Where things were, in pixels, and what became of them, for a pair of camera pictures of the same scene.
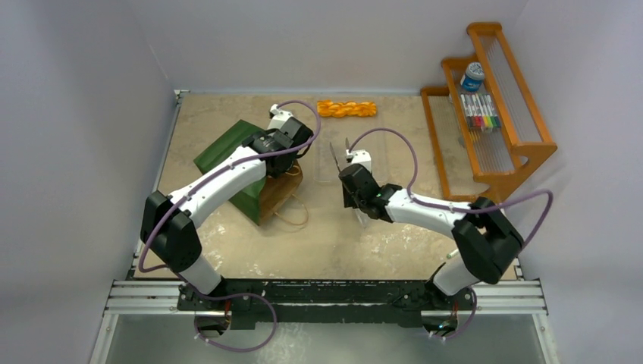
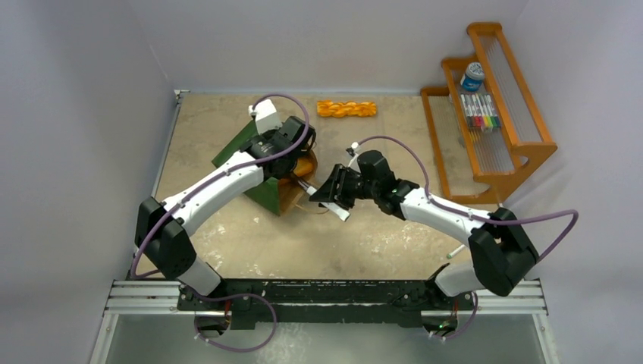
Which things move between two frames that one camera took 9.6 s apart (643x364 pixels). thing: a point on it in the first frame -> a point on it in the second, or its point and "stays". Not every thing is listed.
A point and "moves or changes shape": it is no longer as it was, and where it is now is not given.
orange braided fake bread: [325, 108] stays
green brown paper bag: [265, 200] moves or changes shape
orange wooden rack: [484, 126] stays
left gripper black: [269, 134] stays
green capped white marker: [449, 255] stays
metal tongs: [357, 211] -> [342, 213]
